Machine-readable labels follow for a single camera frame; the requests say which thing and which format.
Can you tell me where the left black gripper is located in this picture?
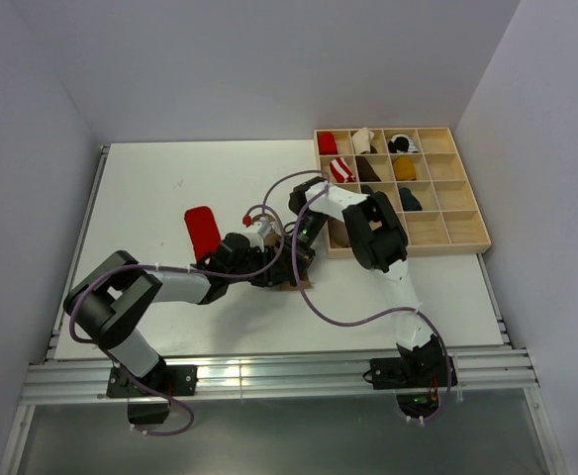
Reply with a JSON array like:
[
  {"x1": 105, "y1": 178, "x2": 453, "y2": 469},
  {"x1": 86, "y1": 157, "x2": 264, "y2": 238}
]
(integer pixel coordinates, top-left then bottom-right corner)
[{"x1": 227, "y1": 243, "x2": 290, "y2": 288}]

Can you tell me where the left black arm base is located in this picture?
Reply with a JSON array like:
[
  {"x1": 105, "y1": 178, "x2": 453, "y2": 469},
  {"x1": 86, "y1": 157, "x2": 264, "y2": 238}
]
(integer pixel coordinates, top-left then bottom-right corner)
[{"x1": 106, "y1": 360, "x2": 198, "y2": 428}]

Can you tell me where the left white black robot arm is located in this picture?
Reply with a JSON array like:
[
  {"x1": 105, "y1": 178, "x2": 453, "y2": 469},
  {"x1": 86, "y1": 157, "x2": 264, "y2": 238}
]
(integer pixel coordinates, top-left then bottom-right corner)
[{"x1": 63, "y1": 233, "x2": 284, "y2": 395}]

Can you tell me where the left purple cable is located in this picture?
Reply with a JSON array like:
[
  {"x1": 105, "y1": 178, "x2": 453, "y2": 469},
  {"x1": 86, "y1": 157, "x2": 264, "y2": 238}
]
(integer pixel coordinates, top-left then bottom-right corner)
[{"x1": 67, "y1": 203, "x2": 290, "y2": 437}]

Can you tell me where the rolled taupe sock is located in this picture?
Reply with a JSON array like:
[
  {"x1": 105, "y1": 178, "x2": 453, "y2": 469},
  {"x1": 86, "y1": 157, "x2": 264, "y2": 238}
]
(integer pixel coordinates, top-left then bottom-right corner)
[{"x1": 328, "y1": 219, "x2": 350, "y2": 248}]

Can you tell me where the rolled black white sock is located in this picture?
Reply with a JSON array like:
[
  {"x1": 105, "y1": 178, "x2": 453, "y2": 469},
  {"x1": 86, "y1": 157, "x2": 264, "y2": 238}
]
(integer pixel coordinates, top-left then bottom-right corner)
[{"x1": 387, "y1": 134, "x2": 420, "y2": 154}]

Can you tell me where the aluminium frame rail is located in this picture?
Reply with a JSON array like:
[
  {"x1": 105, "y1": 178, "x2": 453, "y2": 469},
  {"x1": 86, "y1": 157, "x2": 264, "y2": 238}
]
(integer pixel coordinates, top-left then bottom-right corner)
[{"x1": 18, "y1": 344, "x2": 539, "y2": 406}]

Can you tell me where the rolled dark brown sock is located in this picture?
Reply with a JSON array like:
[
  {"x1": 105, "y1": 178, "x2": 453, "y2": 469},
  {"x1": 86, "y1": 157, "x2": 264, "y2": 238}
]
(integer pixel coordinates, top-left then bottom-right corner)
[{"x1": 355, "y1": 155, "x2": 381, "y2": 182}]

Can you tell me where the rolled red white striped sock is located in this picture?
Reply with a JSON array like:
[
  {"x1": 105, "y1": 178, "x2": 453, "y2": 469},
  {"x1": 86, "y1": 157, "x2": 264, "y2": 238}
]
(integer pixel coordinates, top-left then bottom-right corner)
[{"x1": 330, "y1": 156, "x2": 356, "y2": 183}]

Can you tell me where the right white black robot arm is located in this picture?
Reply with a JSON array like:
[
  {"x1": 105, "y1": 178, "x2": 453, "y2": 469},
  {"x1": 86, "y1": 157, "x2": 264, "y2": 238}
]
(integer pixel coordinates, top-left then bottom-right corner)
[{"x1": 289, "y1": 177, "x2": 456, "y2": 389}]

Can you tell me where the wooden compartment tray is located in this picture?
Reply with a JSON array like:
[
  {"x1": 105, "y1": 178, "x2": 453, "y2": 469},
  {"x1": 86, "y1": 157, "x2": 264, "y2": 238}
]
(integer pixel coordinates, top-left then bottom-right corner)
[{"x1": 314, "y1": 127, "x2": 491, "y2": 256}]

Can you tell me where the rolled mustard yellow sock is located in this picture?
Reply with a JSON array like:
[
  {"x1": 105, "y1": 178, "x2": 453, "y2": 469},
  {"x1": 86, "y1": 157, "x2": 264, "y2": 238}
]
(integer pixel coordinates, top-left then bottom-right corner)
[{"x1": 392, "y1": 155, "x2": 417, "y2": 181}]

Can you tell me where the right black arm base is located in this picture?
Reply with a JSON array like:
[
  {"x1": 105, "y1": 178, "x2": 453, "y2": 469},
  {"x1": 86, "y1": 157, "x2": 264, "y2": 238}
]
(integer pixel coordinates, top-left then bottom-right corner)
[{"x1": 362, "y1": 354, "x2": 458, "y2": 422}]

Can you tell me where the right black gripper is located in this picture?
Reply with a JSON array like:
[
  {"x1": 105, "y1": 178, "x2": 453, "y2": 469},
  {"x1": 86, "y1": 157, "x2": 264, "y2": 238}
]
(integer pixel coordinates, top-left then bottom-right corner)
[{"x1": 276, "y1": 211, "x2": 330, "y2": 286}]

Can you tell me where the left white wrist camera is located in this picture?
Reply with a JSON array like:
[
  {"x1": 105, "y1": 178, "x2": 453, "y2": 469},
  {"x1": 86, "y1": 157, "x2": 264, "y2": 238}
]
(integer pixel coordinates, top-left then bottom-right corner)
[{"x1": 242, "y1": 214, "x2": 277, "y2": 248}]

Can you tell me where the rolled cream sock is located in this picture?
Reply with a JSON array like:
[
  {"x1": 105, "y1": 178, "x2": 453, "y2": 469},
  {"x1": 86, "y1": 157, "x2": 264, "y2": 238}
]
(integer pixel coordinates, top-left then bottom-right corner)
[{"x1": 351, "y1": 128, "x2": 374, "y2": 154}]

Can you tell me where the rolled dark teal sock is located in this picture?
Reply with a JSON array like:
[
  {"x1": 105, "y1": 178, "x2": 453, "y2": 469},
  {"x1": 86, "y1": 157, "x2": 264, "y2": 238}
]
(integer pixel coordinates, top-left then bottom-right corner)
[{"x1": 399, "y1": 187, "x2": 423, "y2": 212}]

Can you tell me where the red patterned sock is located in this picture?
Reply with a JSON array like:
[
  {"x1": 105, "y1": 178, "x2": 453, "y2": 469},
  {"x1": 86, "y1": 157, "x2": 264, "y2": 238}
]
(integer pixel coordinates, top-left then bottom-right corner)
[{"x1": 184, "y1": 206, "x2": 221, "y2": 261}]

